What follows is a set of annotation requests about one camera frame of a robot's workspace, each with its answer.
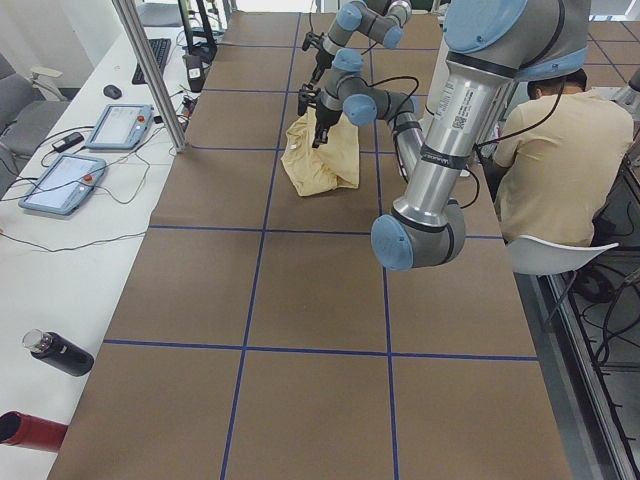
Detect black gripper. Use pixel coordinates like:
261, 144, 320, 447
297, 57, 332, 148
302, 31, 327, 59

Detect cream long-sleeve printed shirt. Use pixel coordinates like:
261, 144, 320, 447
281, 111, 360, 197

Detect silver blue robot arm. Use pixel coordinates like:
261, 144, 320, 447
302, 1, 412, 86
299, 0, 591, 271

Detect black keyboard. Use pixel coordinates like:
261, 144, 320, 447
131, 38, 173, 85

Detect far blue teach pendant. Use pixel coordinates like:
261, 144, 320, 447
85, 104, 153, 151

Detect blue teach pendant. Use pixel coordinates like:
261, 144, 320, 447
85, 104, 153, 151
19, 153, 107, 216

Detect black computer mouse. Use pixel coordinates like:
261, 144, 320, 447
103, 84, 122, 100

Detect seated person in beige shirt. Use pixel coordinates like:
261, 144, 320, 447
492, 69, 634, 247

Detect small black phone device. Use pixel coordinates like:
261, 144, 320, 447
52, 132, 84, 153

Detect white chair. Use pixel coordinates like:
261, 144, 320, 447
505, 234, 620, 331

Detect near blue teach pendant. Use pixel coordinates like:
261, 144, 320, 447
19, 153, 107, 216

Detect grey office chair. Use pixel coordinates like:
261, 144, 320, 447
1, 55, 69, 195

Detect black water bottle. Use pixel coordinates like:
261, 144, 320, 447
22, 329, 94, 377

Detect red cylinder bottle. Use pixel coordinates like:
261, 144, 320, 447
1, 411, 68, 452

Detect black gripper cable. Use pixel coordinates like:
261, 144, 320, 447
308, 9, 396, 86

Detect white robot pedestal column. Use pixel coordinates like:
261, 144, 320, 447
425, 38, 449, 119

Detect aluminium frame post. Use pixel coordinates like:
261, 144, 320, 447
112, 0, 186, 153

